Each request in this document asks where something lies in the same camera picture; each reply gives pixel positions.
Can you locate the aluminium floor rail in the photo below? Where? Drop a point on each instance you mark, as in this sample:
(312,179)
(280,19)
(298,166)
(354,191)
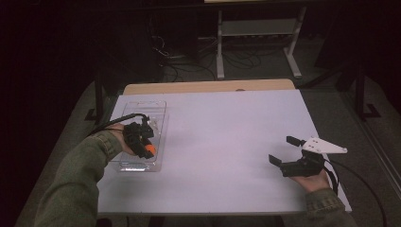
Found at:
(378,148)

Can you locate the black metal stand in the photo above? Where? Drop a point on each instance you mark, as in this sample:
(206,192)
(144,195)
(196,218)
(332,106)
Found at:
(360,94)
(99,94)

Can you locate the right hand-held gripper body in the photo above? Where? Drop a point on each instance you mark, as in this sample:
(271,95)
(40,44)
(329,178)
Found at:
(302,165)

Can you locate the clear plastic tray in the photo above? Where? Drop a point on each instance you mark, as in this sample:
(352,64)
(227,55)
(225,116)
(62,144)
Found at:
(157,116)

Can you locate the orange ball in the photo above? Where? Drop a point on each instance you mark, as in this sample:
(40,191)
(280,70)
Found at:
(151,150)

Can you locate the white metal desk frame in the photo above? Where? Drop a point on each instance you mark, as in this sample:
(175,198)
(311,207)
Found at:
(258,27)

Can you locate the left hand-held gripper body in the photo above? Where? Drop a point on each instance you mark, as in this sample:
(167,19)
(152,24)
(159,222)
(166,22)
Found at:
(135,135)

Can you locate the person's right hand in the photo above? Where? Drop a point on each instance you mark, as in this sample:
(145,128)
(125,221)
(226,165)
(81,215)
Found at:
(312,183)

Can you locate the person's left hand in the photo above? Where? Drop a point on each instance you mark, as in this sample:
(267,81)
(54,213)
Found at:
(121,138)

